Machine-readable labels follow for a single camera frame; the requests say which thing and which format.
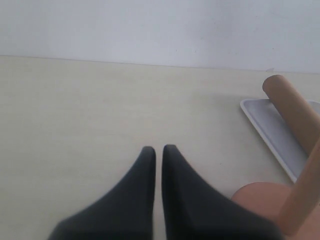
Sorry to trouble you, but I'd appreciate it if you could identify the white rectangular plastic tray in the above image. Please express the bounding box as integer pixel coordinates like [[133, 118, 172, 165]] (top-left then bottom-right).
[[240, 98, 307, 182]]

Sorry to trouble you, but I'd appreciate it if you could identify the brown cardboard tube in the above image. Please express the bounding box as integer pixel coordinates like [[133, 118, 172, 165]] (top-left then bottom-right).
[[262, 74, 320, 155]]

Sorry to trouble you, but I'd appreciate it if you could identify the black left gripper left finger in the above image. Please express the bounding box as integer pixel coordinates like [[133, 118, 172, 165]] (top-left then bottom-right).
[[49, 146, 156, 240]]

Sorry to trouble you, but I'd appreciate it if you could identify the wooden paper towel holder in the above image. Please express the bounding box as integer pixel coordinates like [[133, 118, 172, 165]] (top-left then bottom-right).
[[232, 143, 320, 240]]

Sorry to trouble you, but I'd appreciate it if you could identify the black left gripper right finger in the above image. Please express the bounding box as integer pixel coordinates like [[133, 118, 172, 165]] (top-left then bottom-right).
[[161, 144, 284, 240]]

